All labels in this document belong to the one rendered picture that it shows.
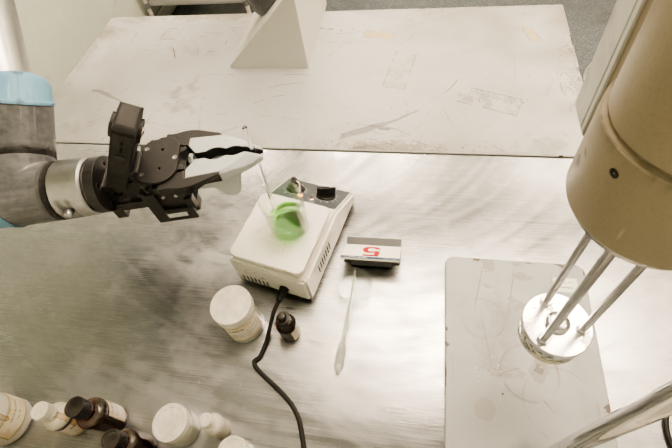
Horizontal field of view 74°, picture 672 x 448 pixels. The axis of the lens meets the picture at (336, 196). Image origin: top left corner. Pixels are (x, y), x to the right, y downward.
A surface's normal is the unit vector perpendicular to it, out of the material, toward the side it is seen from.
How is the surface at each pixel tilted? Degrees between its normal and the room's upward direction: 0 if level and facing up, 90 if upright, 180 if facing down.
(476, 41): 0
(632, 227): 90
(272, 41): 90
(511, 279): 0
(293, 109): 0
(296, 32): 90
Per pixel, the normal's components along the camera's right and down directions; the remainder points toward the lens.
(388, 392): -0.12, -0.59
